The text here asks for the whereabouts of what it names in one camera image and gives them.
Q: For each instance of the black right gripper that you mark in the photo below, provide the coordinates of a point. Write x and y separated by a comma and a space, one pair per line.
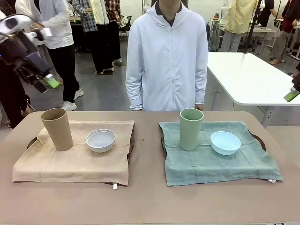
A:
297, 80

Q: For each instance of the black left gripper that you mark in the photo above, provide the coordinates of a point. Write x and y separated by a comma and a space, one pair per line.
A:
37, 63

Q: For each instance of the tall brown cup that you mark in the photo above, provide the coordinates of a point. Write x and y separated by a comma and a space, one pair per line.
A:
58, 133

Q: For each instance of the white bowl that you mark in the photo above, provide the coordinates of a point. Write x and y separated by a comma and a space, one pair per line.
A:
100, 145

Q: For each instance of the beige cloth mat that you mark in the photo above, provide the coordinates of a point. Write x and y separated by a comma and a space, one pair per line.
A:
70, 164

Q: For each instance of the light blue bowl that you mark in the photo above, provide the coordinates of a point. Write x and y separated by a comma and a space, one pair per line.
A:
225, 148

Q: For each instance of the teal cloth mat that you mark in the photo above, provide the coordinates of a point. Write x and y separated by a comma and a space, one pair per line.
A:
211, 164

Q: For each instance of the tall green cup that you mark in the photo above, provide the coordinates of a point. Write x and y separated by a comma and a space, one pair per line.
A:
189, 133

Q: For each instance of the person's left forearm white sleeve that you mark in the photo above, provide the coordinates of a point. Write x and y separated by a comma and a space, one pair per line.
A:
201, 96

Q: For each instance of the person's right forearm white sleeve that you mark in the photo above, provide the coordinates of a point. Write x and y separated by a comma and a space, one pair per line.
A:
134, 98

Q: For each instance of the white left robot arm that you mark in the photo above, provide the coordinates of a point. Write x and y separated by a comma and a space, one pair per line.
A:
14, 22

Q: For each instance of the dark brown serving tray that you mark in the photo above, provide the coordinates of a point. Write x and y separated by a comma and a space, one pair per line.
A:
163, 146
132, 146

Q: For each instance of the person's left hand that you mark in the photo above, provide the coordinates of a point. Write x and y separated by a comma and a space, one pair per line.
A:
199, 107

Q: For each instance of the white side table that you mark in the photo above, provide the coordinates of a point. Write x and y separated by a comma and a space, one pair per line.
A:
253, 79

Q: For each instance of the person white hoodie black trousers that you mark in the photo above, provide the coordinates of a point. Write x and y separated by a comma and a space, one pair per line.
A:
58, 35

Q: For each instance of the small white cup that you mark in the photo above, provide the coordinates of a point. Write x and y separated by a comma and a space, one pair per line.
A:
47, 32

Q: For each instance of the mannequin cream vest black skirt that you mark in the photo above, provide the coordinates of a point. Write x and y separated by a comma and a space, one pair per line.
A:
105, 47

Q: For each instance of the mannequin in plaid shirt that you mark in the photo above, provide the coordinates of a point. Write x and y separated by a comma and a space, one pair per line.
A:
86, 21

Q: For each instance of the black stand pole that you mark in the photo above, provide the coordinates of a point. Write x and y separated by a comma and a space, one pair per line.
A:
252, 25

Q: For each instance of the mannequin white jacket beige trousers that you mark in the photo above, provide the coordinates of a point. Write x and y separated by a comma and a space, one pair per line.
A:
22, 7

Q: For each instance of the person in yellow shirt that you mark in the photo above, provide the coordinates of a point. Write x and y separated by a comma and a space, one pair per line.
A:
239, 23

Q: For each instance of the black office chair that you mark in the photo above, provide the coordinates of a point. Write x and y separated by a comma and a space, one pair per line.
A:
126, 23

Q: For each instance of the person in white jacket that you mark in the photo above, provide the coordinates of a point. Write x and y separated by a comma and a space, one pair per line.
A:
166, 58

